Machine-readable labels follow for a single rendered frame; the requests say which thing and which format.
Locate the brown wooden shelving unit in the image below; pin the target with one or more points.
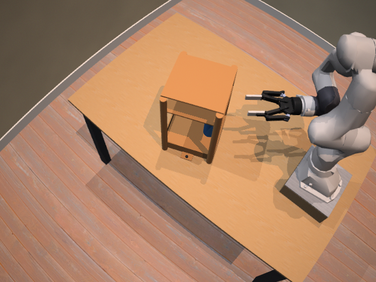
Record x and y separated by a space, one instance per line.
198 92

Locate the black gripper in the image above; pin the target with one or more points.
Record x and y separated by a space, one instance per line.
287 105

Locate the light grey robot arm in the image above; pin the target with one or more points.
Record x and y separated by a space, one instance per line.
338 131

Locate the blue bottle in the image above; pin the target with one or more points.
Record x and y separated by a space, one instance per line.
207 130

